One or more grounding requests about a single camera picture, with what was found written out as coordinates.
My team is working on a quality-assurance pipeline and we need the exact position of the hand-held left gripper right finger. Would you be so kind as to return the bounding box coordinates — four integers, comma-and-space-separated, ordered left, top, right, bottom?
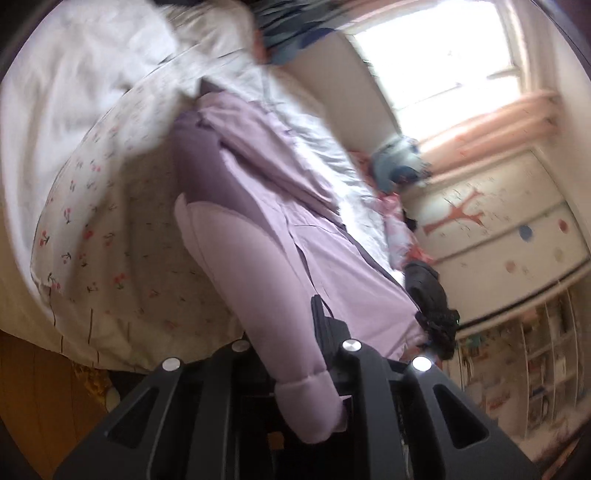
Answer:
310, 294, 541, 480

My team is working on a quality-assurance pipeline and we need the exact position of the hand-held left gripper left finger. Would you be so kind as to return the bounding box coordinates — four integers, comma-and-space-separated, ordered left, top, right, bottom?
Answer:
53, 339, 279, 480

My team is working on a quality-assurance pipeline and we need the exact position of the purple jacket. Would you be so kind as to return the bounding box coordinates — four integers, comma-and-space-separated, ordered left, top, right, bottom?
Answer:
173, 90, 428, 446

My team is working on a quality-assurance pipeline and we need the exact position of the wardrobe with tree decal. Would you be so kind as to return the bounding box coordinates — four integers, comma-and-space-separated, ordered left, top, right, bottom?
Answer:
406, 148, 591, 325

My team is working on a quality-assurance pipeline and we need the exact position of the white bookshelf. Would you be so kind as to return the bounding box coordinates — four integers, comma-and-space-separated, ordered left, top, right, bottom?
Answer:
455, 281, 588, 445

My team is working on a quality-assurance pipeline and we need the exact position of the yellow patterned cloth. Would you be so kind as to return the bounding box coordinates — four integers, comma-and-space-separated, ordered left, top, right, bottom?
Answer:
69, 362, 117, 412

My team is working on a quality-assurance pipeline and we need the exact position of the white floral duvet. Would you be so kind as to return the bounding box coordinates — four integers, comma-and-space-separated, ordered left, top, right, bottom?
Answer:
0, 0, 259, 376

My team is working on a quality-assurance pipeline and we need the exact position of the window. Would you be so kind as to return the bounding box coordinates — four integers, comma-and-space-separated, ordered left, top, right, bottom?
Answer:
344, 0, 533, 139

